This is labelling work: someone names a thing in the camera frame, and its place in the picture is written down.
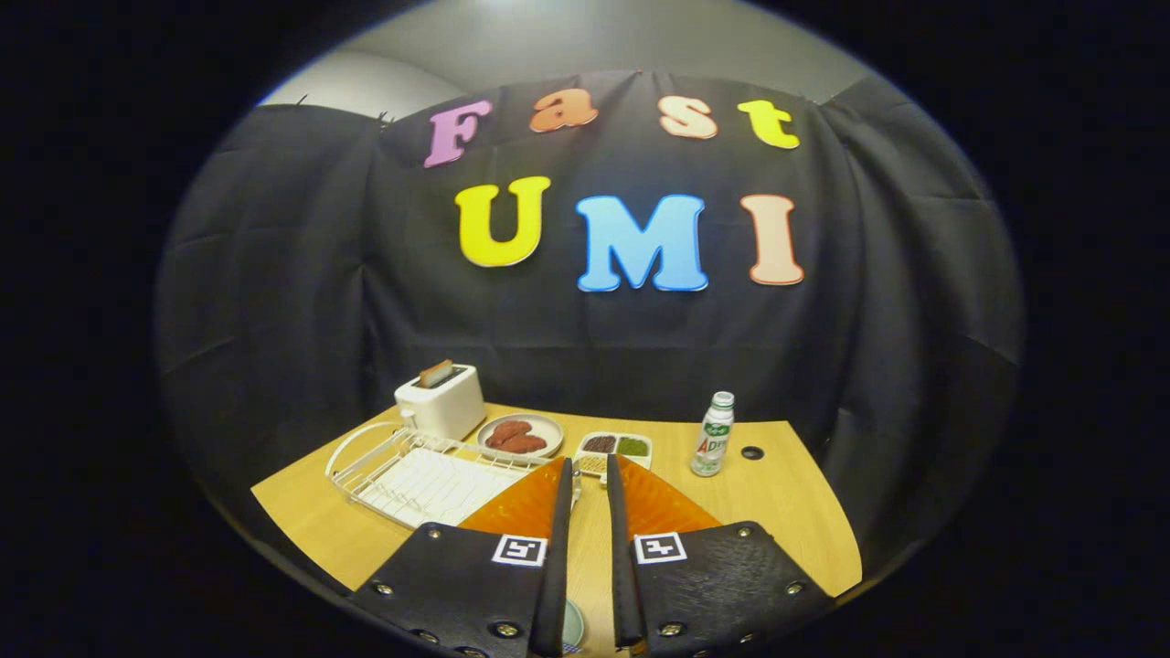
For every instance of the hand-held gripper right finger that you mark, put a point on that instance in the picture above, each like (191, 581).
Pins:
(622, 585)

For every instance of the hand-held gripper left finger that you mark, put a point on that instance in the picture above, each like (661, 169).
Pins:
(555, 585)

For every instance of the pale green plate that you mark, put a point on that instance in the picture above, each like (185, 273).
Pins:
(572, 626)

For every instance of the round beige plate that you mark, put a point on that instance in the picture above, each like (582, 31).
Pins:
(551, 428)

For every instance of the white divided tray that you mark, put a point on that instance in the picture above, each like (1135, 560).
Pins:
(632, 463)

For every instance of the pile of yellow beans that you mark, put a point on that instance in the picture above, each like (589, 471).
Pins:
(592, 463)

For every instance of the pile of green beans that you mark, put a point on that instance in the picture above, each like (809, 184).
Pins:
(632, 446)

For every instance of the pile of dark red beans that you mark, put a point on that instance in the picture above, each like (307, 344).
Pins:
(600, 443)

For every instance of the brown sausage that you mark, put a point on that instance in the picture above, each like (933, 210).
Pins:
(526, 444)
(507, 431)

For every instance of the white drink bottle green label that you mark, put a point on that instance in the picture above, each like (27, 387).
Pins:
(713, 448)

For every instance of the white toaster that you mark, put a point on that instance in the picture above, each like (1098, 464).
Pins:
(448, 407)

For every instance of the toast slice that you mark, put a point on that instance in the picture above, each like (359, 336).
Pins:
(435, 373)

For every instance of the black backdrop cloth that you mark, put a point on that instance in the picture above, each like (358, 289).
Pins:
(868, 274)

